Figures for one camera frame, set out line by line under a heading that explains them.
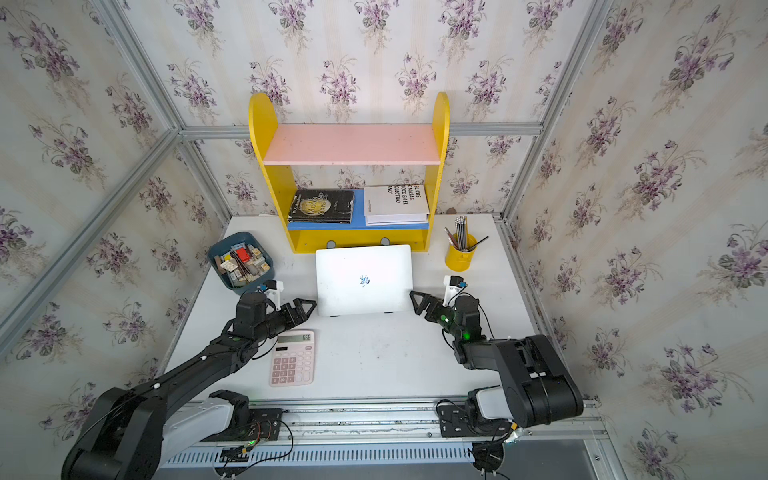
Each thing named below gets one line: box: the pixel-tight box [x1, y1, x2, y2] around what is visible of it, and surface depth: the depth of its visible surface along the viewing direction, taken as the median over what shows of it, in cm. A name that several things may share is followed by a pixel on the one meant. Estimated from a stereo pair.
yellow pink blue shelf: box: [248, 92, 451, 253], surface depth 92 cm
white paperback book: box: [364, 184, 430, 226], surface depth 101 cm
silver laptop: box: [316, 244, 414, 317], surface depth 94 cm
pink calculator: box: [270, 330, 315, 387], surface depth 83 cm
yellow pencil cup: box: [445, 234, 477, 272], surface depth 102 cm
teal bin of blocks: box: [208, 232, 275, 295], surface depth 106 cm
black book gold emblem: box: [288, 189, 355, 224], surface depth 103 cm
